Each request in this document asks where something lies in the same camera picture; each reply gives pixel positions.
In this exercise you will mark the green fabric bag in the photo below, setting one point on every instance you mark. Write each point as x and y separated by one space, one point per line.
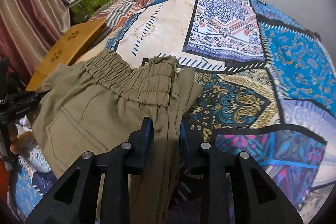
82 10

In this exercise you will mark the wooden lap table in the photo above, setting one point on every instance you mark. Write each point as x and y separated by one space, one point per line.
67 49

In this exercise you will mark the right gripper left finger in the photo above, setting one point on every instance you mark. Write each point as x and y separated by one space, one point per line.
140 141

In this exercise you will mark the striped pink curtain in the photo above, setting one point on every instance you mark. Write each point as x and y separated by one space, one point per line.
29 28

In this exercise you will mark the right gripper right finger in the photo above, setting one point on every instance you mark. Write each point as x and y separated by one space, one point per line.
190 147

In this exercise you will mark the olive green pants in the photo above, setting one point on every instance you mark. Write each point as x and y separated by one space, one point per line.
96 104

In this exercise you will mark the patchwork bedspread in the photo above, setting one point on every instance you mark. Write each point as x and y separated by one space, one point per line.
268 89

